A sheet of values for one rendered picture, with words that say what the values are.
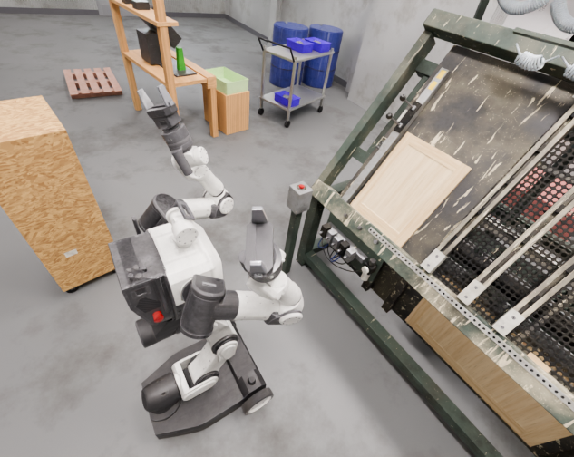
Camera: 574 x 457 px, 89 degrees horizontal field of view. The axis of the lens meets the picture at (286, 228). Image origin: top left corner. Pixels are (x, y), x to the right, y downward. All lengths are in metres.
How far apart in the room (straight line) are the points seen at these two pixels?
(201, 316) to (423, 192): 1.44
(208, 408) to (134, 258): 1.21
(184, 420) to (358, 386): 1.13
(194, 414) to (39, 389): 0.99
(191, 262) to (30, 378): 1.78
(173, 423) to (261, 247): 1.54
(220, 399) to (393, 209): 1.52
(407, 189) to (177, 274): 1.43
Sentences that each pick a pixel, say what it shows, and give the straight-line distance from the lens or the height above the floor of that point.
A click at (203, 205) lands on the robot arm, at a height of 1.29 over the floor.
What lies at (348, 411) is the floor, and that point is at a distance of 2.27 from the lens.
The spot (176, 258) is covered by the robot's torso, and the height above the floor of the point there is 1.37.
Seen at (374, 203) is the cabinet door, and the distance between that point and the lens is 1.97.
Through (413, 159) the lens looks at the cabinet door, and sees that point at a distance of 1.97.
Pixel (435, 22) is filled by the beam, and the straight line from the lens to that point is 2.26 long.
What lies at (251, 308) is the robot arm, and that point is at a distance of 0.93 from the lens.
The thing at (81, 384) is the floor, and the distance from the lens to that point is 2.42.
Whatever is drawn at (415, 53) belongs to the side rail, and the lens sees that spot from 2.25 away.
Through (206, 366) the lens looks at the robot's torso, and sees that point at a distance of 1.82.
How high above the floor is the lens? 2.11
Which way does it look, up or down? 44 degrees down
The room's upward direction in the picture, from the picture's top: 10 degrees clockwise
